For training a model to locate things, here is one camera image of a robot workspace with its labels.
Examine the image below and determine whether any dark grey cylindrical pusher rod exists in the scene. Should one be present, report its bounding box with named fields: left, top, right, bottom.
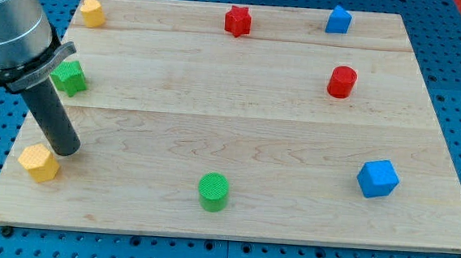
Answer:
left=21, top=79, right=80, bottom=157

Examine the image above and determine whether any grey flange clamp plate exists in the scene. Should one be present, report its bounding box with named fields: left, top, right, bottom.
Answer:
left=0, top=24, right=76, bottom=94

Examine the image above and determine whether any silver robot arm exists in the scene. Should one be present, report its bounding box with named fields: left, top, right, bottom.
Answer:
left=0, top=0, right=80, bottom=156

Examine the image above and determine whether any green star block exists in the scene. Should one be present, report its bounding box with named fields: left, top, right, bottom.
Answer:
left=50, top=60, right=88, bottom=97

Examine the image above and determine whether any yellow hexagon block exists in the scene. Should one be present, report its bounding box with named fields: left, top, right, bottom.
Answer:
left=18, top=144, right=59, bottom=183

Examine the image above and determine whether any yellow heart block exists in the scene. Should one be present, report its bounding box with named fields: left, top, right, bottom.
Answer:
left=80, top=0, right=106, bottom=28

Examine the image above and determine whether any green cylinder block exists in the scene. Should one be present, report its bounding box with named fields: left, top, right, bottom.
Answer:
left=198, top=172, right=230, bottom=213

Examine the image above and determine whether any red star block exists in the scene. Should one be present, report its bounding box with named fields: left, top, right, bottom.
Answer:
left=224, top=6, right=252, bottom=37

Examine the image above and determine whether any light wooden board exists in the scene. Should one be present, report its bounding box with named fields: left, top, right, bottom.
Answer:
left=0, top=0, right=461, bottom=253

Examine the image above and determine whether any red cylinder block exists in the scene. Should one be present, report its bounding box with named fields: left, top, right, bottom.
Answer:
left=327, top=66, right=358, bottom=99

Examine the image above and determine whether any blue triangular block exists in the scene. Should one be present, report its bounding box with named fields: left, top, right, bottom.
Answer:
left=325, top=5, right=352, bottom=34

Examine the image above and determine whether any blue cube block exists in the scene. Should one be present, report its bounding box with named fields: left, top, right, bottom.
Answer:
left=356, top=159, right=399, bottom=198

